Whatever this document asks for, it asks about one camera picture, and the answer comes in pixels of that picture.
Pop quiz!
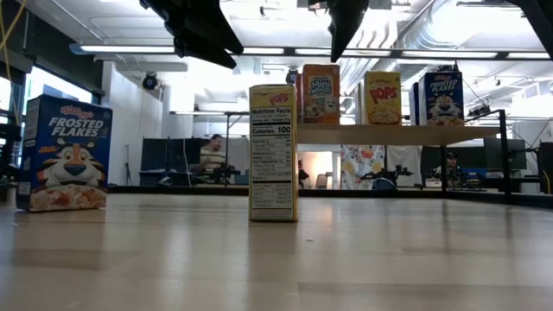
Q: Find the black aluminium rig frame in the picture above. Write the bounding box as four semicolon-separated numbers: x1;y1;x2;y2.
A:
106;184;553;208

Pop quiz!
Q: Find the yellow cable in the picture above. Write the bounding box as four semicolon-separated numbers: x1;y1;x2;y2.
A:
0;0;28;126

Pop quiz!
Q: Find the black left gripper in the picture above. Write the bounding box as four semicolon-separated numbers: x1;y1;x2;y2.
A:
138;0;245;69

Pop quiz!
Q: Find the black partition screen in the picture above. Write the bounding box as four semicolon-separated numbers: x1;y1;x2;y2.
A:
141;137;204;187

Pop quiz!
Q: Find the black-framed wooden shelf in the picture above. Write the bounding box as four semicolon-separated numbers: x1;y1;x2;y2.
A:
296;110;515;205

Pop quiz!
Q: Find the black monitor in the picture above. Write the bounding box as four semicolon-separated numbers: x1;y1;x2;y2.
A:
483;137;528;170

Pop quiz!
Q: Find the colourful patterned cloth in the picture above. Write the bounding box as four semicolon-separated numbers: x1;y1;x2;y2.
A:
340;144;386;191

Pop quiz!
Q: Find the long ceiling light fixture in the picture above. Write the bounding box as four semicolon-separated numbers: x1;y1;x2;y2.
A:
68;42;334;56
345;48;553;60

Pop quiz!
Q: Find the white cloth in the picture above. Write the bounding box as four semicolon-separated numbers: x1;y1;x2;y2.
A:
385;145;423;187

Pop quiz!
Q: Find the person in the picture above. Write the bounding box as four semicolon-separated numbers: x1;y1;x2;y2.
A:
198;133;228;182
434;150;467;187

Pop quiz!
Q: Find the black equipment box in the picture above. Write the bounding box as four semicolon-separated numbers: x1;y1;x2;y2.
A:
537;142;553;195

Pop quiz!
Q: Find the black-framed background table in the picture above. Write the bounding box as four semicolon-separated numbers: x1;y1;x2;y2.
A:
170;111;250;187

